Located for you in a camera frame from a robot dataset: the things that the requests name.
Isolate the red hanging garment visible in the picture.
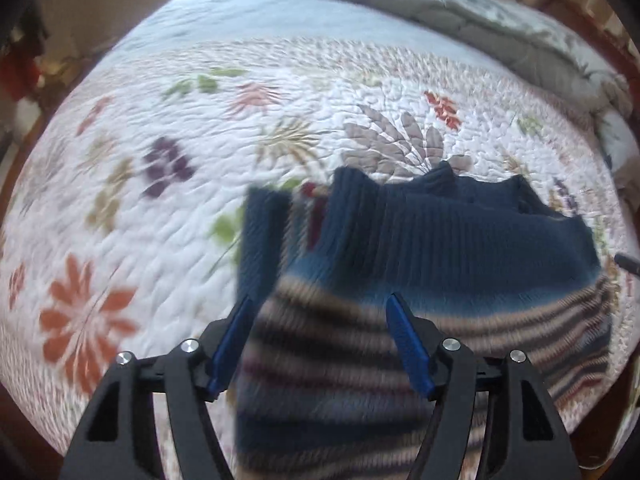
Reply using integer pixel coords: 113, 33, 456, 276
0, 49, 42, 102

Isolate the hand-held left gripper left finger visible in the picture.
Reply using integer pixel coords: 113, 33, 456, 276
59, 296, 257, 480

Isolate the white floral quilt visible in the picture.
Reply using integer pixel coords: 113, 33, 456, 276
0, 0, 640, 480

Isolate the blue striped knit sweater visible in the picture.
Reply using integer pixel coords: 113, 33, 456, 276
234, 160, 617, 480

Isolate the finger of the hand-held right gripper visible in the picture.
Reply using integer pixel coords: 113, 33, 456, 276
614, 253, 640, 277

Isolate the wooden headboard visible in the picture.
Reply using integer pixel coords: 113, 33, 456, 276
534, 0, 640, 68

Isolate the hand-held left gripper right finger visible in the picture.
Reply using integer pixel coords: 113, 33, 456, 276
386, 292, 584, 480

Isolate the grey comforter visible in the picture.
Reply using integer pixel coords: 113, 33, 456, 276
204, 0, 640, 173

